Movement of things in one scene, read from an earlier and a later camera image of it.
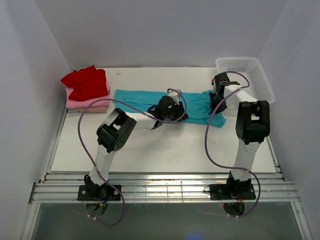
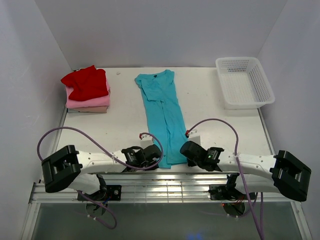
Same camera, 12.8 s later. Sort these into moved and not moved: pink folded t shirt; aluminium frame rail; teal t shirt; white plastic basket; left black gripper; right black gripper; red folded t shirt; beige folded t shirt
Moved: right black gripper; teal t shirt; left black gripper
Not moved: pink folded t shirt; beige folded t shirt; red folded t shirt; white plastic basket; aluminium frame rail
